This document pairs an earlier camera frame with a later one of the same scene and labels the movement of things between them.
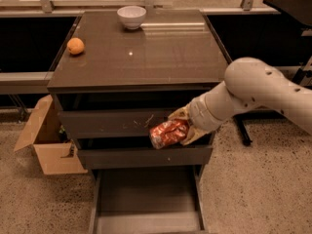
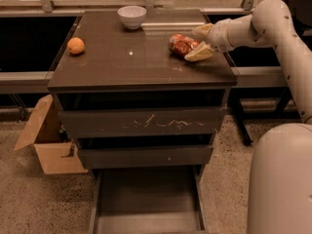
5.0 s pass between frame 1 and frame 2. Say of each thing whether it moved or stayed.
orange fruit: stayed
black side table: stayed
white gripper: moved
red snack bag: moved
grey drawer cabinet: stayed
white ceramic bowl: stayed
